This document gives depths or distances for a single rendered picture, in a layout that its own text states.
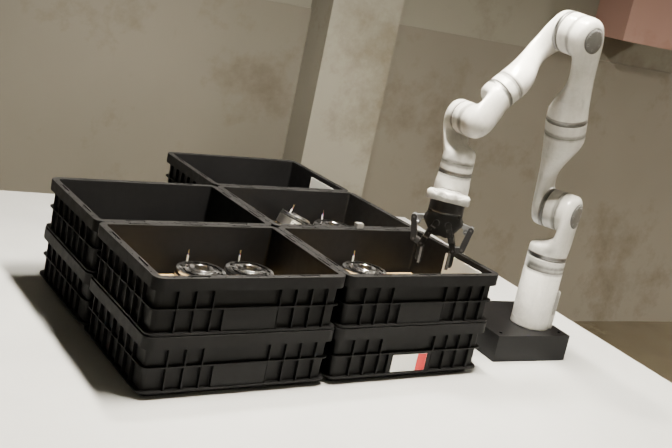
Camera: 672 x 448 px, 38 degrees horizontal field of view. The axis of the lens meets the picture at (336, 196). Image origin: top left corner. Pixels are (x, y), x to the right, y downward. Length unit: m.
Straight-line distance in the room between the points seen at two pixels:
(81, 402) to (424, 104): 2.74
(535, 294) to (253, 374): 0.78
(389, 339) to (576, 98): 0.66
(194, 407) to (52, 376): 0.26
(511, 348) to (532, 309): 0.11
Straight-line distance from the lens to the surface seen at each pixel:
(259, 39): 3.82
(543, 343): 2.39
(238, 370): 1.86
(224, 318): 1.80
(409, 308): 2.03
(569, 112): 2.23
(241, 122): 3.86
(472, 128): 2.04
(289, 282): 1.83
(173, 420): 1.75
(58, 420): 1.71
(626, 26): 4.56
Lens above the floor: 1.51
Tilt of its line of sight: 13 degrees down
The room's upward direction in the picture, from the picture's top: 12 degrees clockwise
